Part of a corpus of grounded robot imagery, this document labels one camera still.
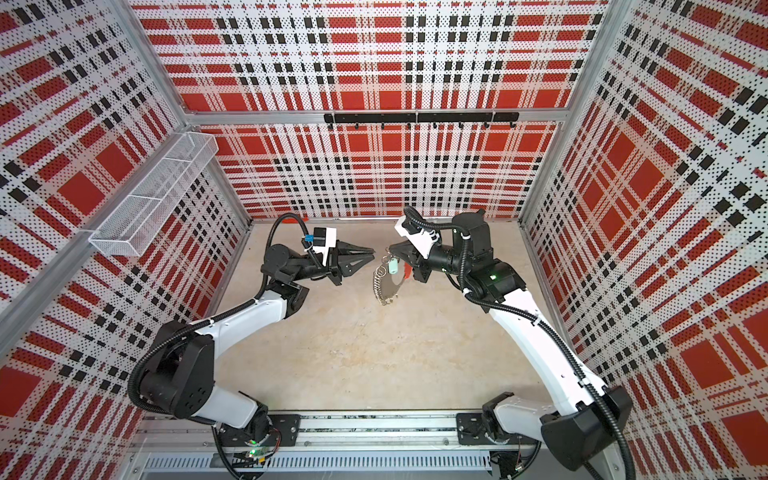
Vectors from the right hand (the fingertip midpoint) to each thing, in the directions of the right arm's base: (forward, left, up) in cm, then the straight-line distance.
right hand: (395, 250), depth 65 cm
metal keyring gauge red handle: (-4, +2, -9) cm, 10 cm away
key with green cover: (-1, +1, -4) cm, 5 cm away
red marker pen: (+48, +45, -38) cm, 76 cm away
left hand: (0, +5, -2) cm, 5 cm away
